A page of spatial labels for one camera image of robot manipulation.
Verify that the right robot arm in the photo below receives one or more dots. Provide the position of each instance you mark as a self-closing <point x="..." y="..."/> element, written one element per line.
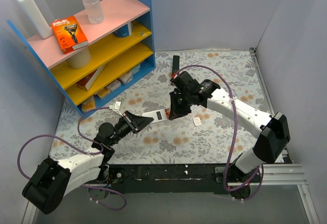
<point x="271" y="131"/>

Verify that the yellow packet on shelf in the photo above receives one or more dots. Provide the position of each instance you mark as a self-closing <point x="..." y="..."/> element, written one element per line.
<point x="88" y="104"/>

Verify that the clear plastic water bottle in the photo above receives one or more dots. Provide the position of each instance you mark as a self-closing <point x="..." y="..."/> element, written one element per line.
<point x="90" y="2"/>

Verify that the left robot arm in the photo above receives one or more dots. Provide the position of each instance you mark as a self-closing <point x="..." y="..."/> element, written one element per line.
<point x="53" y="180"/>

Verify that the white bottle black cap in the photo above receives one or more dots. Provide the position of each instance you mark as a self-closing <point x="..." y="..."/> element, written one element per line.
<point x="32" y="11"/>

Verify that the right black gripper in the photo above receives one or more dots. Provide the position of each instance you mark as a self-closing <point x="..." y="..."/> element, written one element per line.
<point x="177" y="100"/>

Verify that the blue shelf unit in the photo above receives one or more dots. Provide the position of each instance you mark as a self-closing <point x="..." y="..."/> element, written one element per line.
<point x="120" y="54"/>

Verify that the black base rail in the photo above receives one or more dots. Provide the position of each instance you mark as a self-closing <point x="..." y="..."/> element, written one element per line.
<point x="178" y="178"/>

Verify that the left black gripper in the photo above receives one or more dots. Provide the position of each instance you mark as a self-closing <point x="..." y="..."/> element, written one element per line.
<point x="131" y="121"/>

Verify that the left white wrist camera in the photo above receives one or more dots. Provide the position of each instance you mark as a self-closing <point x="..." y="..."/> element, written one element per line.
<point x="116" y="107"/>

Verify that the cream cylinder container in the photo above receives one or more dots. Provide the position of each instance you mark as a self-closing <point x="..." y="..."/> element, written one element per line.
<point x="79" y="60"/>

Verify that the red white remote control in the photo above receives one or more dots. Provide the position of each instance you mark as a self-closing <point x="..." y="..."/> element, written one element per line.
<point x="157" y="115"/>

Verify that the white packets on shelf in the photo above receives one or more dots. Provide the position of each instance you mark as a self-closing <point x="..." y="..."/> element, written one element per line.
<point x="122" y="80"/>

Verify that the white battery cover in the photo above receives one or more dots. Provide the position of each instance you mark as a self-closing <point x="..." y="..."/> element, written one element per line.
<point x="197" y="121"/>

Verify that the red white book box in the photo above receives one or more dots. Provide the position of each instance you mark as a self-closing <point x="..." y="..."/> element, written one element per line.
<point x="86" y="82"/>

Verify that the long black box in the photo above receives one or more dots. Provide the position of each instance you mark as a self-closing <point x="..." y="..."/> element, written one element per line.
<point x="175" y="64"/>

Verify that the orange razor box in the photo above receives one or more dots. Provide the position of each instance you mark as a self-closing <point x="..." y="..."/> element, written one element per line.
<point x="69" y="34"/>

